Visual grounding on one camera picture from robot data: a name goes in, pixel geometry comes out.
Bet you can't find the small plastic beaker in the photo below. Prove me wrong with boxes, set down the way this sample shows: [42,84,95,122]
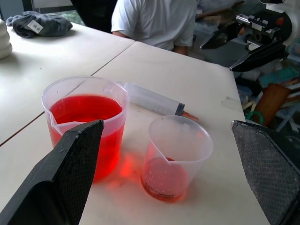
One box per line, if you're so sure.
[140,114,214,204]

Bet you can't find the white ribbed object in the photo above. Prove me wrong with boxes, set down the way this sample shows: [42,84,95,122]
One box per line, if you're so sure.
[0,18,13,60]

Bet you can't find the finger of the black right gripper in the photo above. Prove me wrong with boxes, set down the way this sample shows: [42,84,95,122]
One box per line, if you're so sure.
[200,21,245,51]
[229,41,289,72]

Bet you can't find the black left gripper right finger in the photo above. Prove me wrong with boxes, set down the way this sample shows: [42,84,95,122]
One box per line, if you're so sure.
[230,120,300,225]

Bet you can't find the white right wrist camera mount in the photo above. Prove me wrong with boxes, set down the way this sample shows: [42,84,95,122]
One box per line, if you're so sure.
[258,0,300,47]

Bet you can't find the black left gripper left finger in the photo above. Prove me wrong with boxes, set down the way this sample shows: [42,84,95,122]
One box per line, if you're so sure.
[0,120,105,225]

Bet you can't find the brown wooden stick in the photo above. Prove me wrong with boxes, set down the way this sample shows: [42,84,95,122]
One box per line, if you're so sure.
[195,0,246,20]

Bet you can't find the dark grey cloth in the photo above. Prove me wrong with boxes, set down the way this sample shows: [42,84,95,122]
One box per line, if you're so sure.
[6,10,74,38]

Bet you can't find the large beaker with red liquid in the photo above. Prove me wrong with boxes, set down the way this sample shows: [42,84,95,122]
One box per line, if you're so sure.
[41,75,130,182]

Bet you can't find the clear plastic syringe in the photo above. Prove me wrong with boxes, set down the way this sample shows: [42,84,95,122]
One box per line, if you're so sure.
[103,81,200,121]

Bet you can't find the green ring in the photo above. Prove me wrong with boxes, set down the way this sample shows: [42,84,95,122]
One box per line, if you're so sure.
[246,110,264,125]

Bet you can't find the brown cardboard tube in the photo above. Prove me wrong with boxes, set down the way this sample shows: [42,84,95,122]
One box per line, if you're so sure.
[254,83,293,120]

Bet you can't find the teal box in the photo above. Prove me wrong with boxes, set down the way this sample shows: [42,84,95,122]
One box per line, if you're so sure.
[257,67,300,88]

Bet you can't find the person in white t-shirt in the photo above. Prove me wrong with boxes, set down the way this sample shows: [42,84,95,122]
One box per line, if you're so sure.
[111,0,200,56]

